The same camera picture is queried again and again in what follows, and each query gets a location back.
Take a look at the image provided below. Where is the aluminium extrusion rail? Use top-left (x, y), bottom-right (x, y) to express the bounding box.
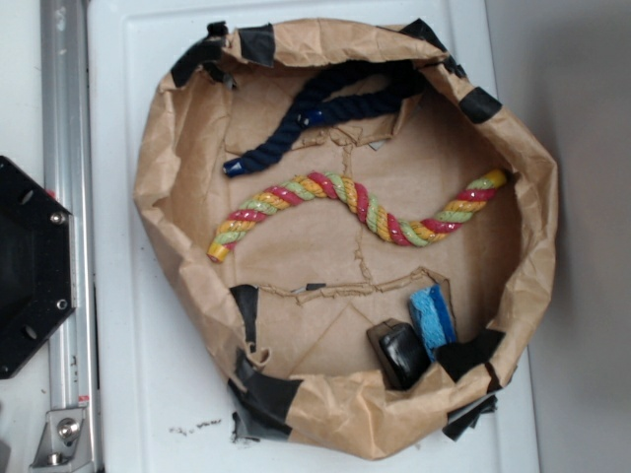
top-left (40, 1), bottom-right (105, 472)

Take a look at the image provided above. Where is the black taped block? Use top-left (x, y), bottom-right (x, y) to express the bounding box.
top-left (367, 318), bottom-right (431, 390)

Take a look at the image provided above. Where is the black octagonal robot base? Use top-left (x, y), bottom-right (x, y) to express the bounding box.
top-left (1, 157), bottom-right (74, 379)

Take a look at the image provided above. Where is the metal corner bracket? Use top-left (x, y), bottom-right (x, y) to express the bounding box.
top-left (29, 407), bottom-right (97, 473)

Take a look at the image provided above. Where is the dark blue rope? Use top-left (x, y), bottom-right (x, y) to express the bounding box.
top-left (221, 59), bottom-right (426, 178)

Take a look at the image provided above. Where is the red yellow green rope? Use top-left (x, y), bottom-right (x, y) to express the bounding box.
top-left (206, 169), bottom-right (509, 264)

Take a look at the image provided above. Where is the brown paper bag bin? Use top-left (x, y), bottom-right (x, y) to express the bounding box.
top-left (134, 19), bottom-right (558, 459)

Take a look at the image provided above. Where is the blue sponge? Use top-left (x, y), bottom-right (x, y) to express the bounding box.
top-left (408, 284), bottom-right (457, 363)

